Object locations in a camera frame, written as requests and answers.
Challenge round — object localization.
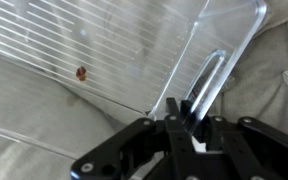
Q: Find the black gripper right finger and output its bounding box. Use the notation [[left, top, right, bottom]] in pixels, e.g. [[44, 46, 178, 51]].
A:
[[210, 116, 288, 180]]

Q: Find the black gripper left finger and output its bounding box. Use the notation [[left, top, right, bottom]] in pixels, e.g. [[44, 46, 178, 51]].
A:
[[70, 118, 166, 180]]

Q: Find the clear acrylic box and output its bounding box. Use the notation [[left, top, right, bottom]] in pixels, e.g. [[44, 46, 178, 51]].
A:
[[0, 0, 268, 161]]

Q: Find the beige sofa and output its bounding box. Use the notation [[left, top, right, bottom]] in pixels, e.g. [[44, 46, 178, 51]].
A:
[[210, 0, 288, 134]]

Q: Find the large beige cushion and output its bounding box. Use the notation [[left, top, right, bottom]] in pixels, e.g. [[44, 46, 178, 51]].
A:
[[0, 57, 137, 180]]

